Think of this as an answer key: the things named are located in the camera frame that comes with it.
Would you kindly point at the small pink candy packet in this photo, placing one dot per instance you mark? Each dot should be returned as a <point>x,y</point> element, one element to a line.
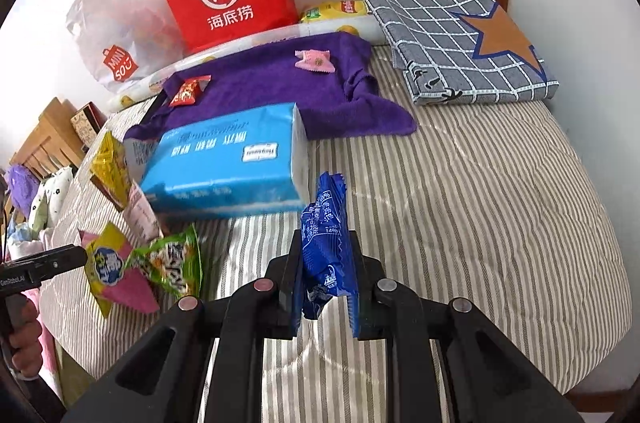
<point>312,60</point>

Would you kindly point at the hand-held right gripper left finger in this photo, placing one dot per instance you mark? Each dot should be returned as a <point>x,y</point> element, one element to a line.
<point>294,298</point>

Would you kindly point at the large pink snack packet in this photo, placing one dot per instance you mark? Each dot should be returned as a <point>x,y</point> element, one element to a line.
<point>143,213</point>

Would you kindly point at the blue tissue pack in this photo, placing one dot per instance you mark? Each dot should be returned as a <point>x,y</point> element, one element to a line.
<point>225,163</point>

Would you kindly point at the purple towel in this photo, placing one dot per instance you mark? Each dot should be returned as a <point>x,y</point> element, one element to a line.
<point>260,78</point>

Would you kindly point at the pink and yellow snack packet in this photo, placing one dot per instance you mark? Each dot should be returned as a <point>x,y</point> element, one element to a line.
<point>115,275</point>

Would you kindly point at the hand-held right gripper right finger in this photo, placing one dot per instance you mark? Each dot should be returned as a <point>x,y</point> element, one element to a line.
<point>364,288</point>

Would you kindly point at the green snack packet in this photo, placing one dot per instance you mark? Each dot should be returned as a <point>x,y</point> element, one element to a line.
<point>170,263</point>

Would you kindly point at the yellow-green snack packet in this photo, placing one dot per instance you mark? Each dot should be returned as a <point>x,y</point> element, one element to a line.
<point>110,168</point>

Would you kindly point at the rolled printed white mat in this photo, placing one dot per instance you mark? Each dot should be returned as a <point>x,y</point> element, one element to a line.
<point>140,85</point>

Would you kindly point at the white spotted cloth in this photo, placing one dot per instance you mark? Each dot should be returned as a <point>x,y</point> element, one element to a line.
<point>50,198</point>

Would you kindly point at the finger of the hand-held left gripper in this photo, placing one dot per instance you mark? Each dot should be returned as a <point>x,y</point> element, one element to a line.
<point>62,259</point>

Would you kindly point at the folded checkered cloth with star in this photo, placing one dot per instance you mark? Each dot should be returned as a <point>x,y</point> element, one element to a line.
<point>435,33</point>

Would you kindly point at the person's left hand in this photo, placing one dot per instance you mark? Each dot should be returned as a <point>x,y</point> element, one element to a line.
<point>27,338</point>

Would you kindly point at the yellow chips bag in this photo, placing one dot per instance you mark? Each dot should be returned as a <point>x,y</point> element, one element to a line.
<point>335,9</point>

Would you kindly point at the patterned brown box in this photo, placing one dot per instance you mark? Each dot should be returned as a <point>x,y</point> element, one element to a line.
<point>87,123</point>

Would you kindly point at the blue snack packet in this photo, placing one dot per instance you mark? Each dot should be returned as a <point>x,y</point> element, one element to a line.
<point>325,243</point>

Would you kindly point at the purple plush toy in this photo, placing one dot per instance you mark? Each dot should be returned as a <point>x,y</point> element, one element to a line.
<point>19,188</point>

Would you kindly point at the wooden furniture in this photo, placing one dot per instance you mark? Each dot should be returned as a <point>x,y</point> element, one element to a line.
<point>47,138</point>

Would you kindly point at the small red candy packet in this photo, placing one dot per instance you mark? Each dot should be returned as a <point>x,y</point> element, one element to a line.
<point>187,92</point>

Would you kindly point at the white plastic bag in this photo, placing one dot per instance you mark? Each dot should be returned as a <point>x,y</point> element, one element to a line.
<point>100,33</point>

